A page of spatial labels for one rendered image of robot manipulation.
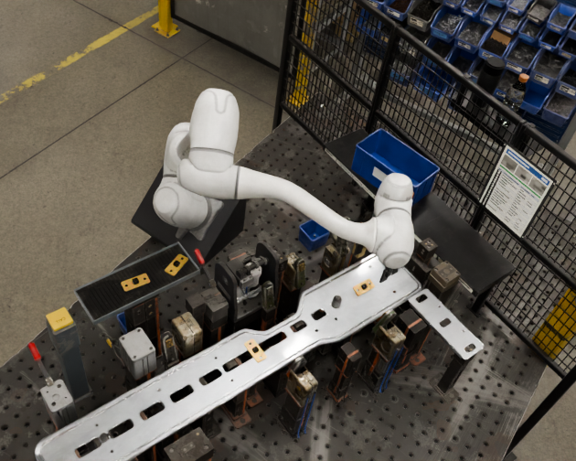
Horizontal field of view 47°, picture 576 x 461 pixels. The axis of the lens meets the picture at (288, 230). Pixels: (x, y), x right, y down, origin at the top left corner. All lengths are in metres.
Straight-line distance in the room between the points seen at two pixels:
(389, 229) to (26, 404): 1.38
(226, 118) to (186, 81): 2.80
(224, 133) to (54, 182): 2.26
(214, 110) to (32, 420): 1.21
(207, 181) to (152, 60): 3.07
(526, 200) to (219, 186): 1.09
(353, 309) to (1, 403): 1.24
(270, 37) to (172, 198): 2.32
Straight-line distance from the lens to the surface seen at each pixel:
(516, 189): 2.46
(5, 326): 3.53
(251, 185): 1.96
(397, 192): 1.96
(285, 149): 3.26
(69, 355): 2.22
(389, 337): 2.25
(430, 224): 2.62
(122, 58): 4.99
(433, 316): 2.39
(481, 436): 2.57
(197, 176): 1.96
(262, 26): 4.62
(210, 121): 1.97
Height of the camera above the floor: 2.89
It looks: 49 degrees down
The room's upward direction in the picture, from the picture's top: 10 degrees clockwise
